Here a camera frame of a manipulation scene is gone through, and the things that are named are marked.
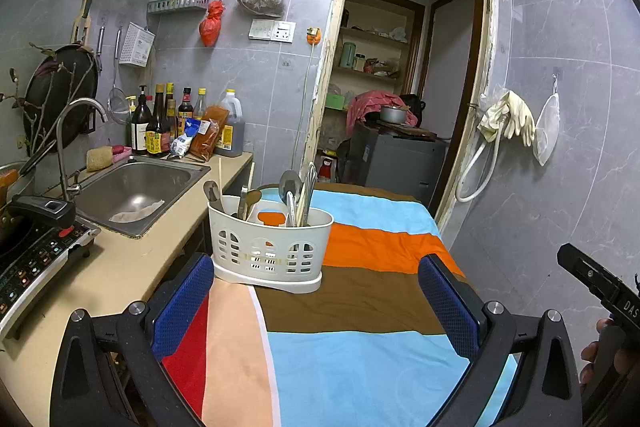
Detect large dark vinegar jug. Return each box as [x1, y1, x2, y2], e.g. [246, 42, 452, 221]
[214, 89, 245, 158]

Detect white power cable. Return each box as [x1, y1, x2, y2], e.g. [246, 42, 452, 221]
[298, 44, 316, 144]

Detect grey wall shelf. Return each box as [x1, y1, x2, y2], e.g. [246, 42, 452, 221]
[146, 0, 212, 14]

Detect red white bottle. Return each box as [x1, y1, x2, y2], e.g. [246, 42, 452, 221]
[317, 151, 336, 182]

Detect white hose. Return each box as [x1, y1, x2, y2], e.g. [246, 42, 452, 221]
[454, 138, 500, 203]

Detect striped blue orange brown blanket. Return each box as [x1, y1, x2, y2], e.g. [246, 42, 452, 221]
[159, 183, 519, 427]

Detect dry twig branches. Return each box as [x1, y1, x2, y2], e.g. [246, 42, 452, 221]
[0, 41, 97, 158]

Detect clear yellow cap bottle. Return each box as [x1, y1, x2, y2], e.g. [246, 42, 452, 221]
[192, 87, 209, 121]

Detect wooden spatula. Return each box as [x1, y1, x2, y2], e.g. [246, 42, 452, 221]
[69, 0, 101, 46]

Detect white rag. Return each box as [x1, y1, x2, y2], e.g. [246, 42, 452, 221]
[108, 199, 166, 224]

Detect small dark spoon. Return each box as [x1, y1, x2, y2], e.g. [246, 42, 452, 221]
[244, 189, 264, 221]

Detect cream rubber gloves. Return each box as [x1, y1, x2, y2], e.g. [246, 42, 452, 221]
[477, 90, 536, 147]

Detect white perforated wall holder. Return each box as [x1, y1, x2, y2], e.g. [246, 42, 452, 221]
[118, 21, 156, 69]

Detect large metal spoon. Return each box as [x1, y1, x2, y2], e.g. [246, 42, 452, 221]
[278, 170, 304, 228]

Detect person's right hand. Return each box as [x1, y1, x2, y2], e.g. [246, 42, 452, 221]
[579, 317, 640, 385]

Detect white mesh strainer bag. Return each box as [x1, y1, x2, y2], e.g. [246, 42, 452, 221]
[532, 74, 562, 166]

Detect metal mesh skimmer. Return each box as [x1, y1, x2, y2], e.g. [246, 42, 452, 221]
[107, 26, 132, 126]

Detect pink red cloth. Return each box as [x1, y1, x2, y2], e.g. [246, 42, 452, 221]
[345, 90, 419, 133]

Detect dark pump bottle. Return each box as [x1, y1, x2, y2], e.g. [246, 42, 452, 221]
[130, 85, 155, 156]

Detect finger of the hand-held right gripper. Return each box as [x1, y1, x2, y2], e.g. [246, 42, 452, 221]
[556, 242, 622, 309]

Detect black wok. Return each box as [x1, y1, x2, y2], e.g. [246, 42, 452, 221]
[22, 44, 99, 148]

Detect black bag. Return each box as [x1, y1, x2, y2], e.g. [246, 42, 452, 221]
[400, 94, 426, 118]

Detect metal faucet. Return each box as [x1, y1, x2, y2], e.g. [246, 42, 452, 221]
[54, 97, 110, 204]

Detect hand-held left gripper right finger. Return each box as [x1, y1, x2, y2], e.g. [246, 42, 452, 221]
[417, 253, 584, 427]

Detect yellow label sauce bottle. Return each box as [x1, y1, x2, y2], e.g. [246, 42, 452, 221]
[164, 81, 177, 144]

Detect white plastic utensil holder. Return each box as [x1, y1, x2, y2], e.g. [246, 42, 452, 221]
[207, 194, 335, 294]

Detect red cap sauce bottle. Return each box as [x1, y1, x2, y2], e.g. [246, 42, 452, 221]
[177, 86, 195, 140]

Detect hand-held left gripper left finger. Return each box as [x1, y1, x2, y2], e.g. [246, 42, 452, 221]
[50, 252, 216, 427]

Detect yellow sponge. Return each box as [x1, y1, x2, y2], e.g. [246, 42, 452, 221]
[85, 145, 115, 172]

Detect grey appliance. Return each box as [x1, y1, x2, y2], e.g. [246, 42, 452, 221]
[347, 126, 448, 204]

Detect steel sink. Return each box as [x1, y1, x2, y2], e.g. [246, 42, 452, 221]
[64, 155, 214, 239]

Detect wooden board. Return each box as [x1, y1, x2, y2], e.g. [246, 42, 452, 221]
[375, 120, 439, 142]

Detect black induction cooker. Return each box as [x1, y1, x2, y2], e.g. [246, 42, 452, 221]
[0, 194, 102, 339]

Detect blue white packet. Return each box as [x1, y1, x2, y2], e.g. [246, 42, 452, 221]
[168, 116, 202, 158]

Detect metal pot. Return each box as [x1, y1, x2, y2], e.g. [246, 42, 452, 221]
[379, 105, 407, 126]

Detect worn door frame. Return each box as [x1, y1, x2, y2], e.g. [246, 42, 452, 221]
[302, 0, 499, 229]

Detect white wall socket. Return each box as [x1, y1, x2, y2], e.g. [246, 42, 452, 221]
[271, 20, 297, 44]

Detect red plastic bag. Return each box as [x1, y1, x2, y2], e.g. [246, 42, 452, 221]
[198, 0, 226, 48]

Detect wooden shelf unit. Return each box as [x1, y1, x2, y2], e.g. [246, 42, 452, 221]
[320, 0, 427, 158]

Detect grey wall switch plate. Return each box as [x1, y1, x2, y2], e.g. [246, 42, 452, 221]
[248, 18, 274, 41]

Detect tall soy sauce bottle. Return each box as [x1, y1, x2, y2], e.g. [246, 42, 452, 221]
[145, 84, 171, 158]

